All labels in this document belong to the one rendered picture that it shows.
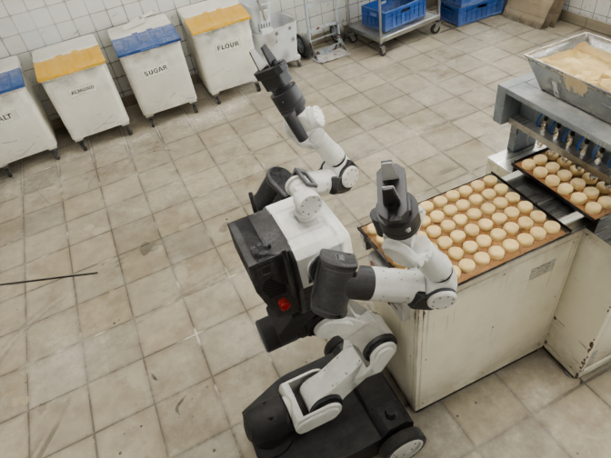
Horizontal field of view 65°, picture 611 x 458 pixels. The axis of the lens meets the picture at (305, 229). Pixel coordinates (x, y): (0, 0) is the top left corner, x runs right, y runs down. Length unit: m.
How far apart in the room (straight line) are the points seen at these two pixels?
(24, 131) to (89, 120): 0.51
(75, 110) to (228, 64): 1.38
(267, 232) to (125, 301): 1.90
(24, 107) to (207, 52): 1.57
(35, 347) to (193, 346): 0.94
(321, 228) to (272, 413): 0.93
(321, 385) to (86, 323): 1.61
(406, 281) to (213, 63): 3.66
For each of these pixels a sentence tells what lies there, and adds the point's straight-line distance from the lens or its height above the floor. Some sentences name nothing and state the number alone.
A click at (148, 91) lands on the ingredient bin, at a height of 0.35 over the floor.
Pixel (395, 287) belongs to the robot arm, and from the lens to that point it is 1.24.
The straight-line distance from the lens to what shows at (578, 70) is 1.95.
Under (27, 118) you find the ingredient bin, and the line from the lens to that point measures 4.61.
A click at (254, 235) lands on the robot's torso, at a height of 1.23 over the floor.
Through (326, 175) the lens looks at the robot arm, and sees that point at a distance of 1.62.
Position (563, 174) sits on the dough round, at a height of 0.92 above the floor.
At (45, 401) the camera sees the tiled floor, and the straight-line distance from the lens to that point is 2.93.
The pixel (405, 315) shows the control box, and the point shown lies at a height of 0.73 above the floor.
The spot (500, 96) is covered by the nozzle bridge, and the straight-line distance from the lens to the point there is 2.07.
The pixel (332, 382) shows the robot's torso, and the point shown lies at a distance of 1.99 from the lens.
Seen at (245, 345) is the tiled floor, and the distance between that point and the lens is 2.63.
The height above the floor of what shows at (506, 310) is 0.55.
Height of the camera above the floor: 2.11
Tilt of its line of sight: 42 degrees down
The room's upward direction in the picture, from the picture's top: 11 degrees counter-clockwise
